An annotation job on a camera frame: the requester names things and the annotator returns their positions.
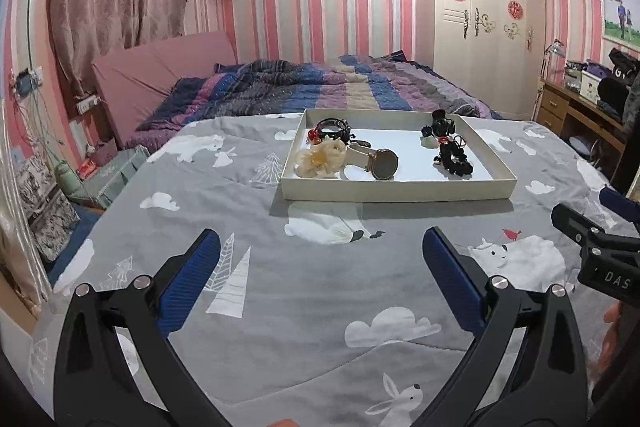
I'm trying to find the white shallow cardboard box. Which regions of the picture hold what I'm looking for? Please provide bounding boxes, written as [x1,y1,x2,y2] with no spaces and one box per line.
[279,108,518,202]

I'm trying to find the black hair clip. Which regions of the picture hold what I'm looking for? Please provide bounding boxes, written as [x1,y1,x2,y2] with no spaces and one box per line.
[421,109,458,140]

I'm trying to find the grey bedside table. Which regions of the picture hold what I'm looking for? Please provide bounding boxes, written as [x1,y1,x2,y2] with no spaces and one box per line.
[67,144,151,210]

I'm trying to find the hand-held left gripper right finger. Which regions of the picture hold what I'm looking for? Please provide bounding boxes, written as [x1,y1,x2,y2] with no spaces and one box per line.
[421,227,592,427]

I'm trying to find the black cord bracelet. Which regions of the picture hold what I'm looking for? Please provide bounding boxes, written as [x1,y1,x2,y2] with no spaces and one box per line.
[315,118,357,142]

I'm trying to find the cream flower hair tie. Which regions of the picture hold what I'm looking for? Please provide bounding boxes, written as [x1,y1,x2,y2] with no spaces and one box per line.
[294,139,349,180]

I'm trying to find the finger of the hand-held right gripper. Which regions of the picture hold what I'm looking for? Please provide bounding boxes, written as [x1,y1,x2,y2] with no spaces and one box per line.
[551,203,610,254]
[599,187,640,224]

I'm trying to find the person's right hand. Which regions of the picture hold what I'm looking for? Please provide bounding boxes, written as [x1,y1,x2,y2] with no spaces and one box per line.
[589,300,640,390]

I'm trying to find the white storage box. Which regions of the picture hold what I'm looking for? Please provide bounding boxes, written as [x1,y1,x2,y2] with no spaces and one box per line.
[580,71,608,102]

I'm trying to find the wall poster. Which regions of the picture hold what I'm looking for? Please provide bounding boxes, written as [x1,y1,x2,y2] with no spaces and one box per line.
[602,0,640,54]

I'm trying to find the black white patterned bag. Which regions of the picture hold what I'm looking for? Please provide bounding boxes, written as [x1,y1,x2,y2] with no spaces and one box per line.
[12,156,82,264]

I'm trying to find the pink box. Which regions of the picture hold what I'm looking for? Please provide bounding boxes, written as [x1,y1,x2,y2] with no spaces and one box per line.
[86,139,121,166]

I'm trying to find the wooden desk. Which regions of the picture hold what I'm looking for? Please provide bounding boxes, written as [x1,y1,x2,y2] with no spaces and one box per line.
[535,77,628,158]

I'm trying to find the wall socket with cables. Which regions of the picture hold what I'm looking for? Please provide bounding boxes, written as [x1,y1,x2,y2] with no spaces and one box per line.
[11,66,46,96]

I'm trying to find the gold wristwatch cream strap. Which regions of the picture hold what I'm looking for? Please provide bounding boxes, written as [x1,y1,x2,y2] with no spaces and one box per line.
[345,141,400,182]

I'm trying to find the striped purple blue quilt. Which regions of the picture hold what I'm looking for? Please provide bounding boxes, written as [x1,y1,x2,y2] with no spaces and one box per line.
[122,52,503,150]

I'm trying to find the white wardrobe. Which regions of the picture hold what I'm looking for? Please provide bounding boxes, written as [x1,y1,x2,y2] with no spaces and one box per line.
[412,0,547,120]

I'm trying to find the grey animal print blanket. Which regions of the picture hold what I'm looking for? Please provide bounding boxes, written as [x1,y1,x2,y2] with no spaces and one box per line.
[30,112,633,427]

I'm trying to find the round stool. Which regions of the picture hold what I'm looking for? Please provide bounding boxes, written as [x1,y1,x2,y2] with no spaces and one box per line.
[565,134,603,170]

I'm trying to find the desk lamp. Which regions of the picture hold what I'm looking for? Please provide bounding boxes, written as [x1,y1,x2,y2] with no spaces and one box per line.
[542,39,567,82]

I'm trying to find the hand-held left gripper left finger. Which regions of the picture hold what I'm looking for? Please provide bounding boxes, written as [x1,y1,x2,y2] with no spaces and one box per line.
[52,228,236,427]

